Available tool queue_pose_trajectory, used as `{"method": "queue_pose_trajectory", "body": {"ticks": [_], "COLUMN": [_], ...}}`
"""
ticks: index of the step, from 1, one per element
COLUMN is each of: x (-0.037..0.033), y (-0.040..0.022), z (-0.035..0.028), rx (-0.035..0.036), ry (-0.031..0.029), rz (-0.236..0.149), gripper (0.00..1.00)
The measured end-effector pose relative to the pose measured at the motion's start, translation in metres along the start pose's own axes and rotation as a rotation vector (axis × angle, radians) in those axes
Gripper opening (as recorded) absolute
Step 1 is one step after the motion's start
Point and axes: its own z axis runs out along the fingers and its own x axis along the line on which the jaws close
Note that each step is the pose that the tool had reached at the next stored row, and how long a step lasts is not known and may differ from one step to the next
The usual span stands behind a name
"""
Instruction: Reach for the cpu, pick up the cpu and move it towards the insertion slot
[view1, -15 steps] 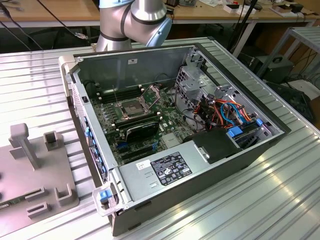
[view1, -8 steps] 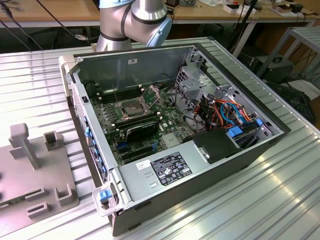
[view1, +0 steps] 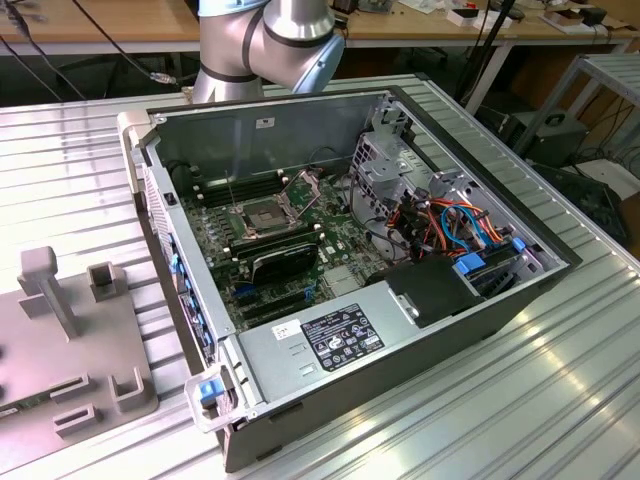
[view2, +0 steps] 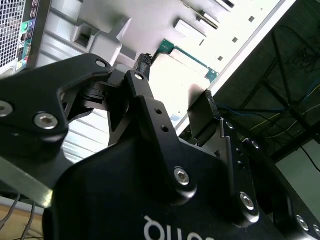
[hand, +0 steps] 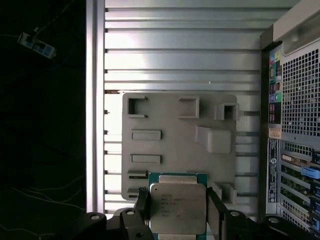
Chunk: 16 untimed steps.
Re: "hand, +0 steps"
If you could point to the blue card latch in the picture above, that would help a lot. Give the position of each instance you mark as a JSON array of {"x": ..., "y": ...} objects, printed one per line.
[{"x": 308, "y": 172}]

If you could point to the silver CPU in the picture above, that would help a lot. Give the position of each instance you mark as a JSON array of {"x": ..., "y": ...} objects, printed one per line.
[{"x": 177, "y": 207}]

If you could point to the open grey PC case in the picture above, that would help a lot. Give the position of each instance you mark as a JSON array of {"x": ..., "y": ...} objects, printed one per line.
[{"x": 295, "y": 136}]

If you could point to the grey parts rack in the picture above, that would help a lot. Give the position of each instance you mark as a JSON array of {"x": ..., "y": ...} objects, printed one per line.
[{"x": 175, "y": 150}]

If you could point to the white power strip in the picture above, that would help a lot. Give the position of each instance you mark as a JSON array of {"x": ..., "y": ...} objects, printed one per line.
[{"x": 37, "y": 45}]

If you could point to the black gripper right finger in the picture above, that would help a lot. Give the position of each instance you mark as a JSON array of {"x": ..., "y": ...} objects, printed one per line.
[{"x": 232, "y": 225}]

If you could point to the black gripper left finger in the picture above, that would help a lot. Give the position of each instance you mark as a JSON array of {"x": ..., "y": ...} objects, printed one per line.
[{"x": 130, "y": 225}]

